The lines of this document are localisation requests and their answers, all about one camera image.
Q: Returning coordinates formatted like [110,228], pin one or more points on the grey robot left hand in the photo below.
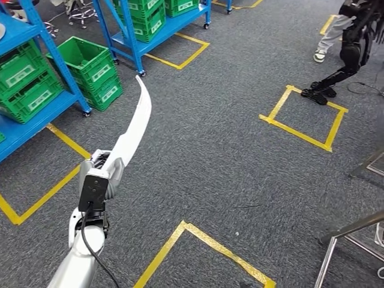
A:
[117,175]

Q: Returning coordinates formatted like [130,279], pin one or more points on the white curved plastic part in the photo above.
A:
[132,131]

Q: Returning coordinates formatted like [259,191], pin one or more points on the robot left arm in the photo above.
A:
[78,266]

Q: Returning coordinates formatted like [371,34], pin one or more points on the blue metal shelf rack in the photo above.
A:
[179,26]
[27,127]

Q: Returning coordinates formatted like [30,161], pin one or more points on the green plastic crate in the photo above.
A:
[18,107]
[170,10]
[144,6]
[1,138]
[141,33]
[99,101]
[75,51]
[18,59]

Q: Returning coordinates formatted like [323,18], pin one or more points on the person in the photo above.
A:
[333,36]

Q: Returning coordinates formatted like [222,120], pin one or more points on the black humanoid robot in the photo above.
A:
[349,55]

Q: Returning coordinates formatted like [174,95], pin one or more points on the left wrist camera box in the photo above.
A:
[93,190]

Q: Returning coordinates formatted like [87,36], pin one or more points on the chrome tube frame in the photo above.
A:
[354,226]

